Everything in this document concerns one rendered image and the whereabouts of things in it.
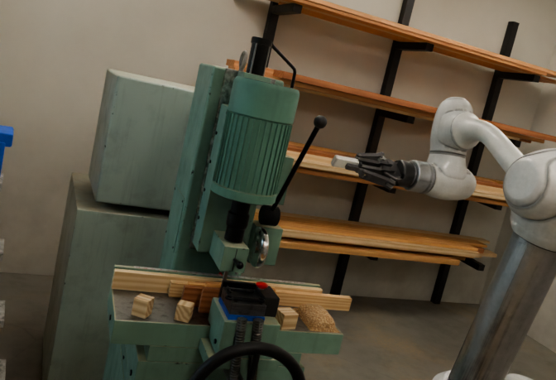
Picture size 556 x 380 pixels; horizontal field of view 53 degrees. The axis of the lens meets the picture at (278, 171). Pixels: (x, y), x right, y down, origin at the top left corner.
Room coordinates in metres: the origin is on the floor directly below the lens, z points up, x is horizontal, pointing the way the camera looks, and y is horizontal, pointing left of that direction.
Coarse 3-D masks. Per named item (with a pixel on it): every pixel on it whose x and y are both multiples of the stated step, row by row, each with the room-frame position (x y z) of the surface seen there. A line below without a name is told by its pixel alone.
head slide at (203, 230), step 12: (216, 132) 1.58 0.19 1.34; (216, 144) 1.56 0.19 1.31; (216, 156) 1.54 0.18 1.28; (204, 192) 1.58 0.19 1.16; (204, 204) 1.55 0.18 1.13; (216, 204) 1.54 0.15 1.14; (228, 204) 1.55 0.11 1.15; (252, 204) 1.58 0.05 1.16; (204, 216) 1.53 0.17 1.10; (216, 216) 1.54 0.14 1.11; (204, 228) 1.53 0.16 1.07; (216, 228) 1.54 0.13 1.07; (204, 240) 1.54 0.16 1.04; (204, 252) 1.54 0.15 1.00
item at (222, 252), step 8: (216, 232) 1.53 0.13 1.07; (224, 232) 1.54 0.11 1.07; (216, 240) 1.50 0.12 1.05; (224, 240) 1.47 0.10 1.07; (216, 248) 1.48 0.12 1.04; (224, 248) 1.42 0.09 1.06; (232, 248) 1.42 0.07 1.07; (240, 248) 1.43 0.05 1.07; (248, 248) 1.44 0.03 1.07; (216, 256) 1.47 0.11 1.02; (224, 256) 1.42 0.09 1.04; (232, 256) 1.43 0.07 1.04; (240, 256) 1.43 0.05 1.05; (216, 264) 1.45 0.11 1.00; (224, 264) 1.42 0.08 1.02; (232, 264) 1.43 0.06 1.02; (240, 272) 1.44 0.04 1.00
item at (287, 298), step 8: (176, 288) 1.42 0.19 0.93; (176, 296) 1.42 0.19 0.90; (280, 296) 1.53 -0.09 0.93; (288, 296) 1.54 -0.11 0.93; (296, 296) 1.54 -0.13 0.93; (304, 296) 1.55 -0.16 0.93; (312, 296) 1.56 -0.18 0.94; (320, 296) 1.57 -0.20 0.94; (328, 296) 1.58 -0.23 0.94; (336, 296) 1.59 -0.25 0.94; (344, 296) 1.61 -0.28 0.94; (280, 304) 1.53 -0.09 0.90; (288, 304) 1.54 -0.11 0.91; (296, 304) 1.55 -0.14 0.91; (320, 304) 1.57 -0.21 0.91; (328, 304) 1.58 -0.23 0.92; (336, 304) 1.59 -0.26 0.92; (344, 304) 1.60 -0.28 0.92
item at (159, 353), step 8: (152, 352) 1.25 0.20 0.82; (160, 352) 1.26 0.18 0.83; (168, 352) 1.27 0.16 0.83; (176, 352) 1.27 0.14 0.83; (184, 352) 1.28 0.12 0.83; (192, 352) 1.29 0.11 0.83; (152, 360) 1.26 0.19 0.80; (160, 360) 1.26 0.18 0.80; (168, 360) 1.27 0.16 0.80; (176, 360) 1.28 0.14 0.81; (184, 360) 1.28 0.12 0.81; (192, 360) 1.29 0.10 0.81; (200, 360) 1.30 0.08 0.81; (296, 360) 1.39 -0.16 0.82
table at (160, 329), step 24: (120, 312) 1.26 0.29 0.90; (168, 312) 1.32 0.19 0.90; (120, 336) 1.23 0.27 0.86; (144, 336) 1.24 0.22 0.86; (168, 336) 1.26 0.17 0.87; (192, 336) 1.29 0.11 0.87; (288, 336) 1.37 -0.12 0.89; (312, 336) 1.40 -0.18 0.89; (336, 336) 1.42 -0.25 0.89; (264, 360) 1.25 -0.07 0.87
